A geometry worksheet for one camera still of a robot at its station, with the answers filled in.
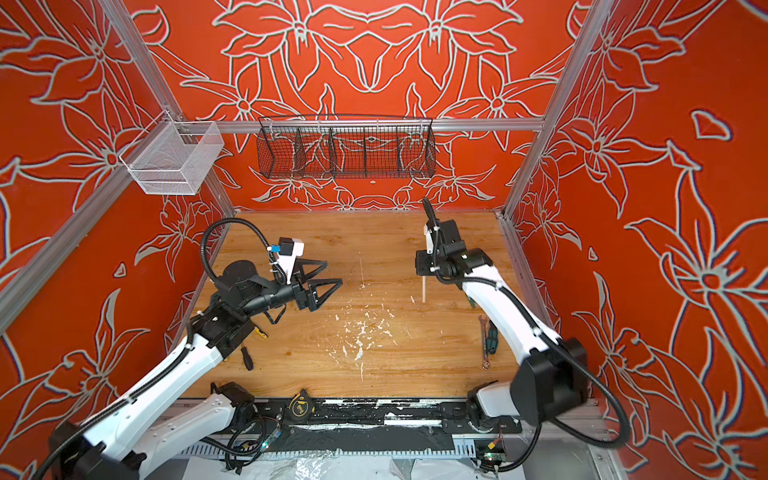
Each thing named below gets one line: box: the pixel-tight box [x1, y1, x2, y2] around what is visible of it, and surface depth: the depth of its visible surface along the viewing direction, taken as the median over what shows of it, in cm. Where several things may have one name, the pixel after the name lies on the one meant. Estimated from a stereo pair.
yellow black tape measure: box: [288, 389, 311, 420], surface depth 74 cm
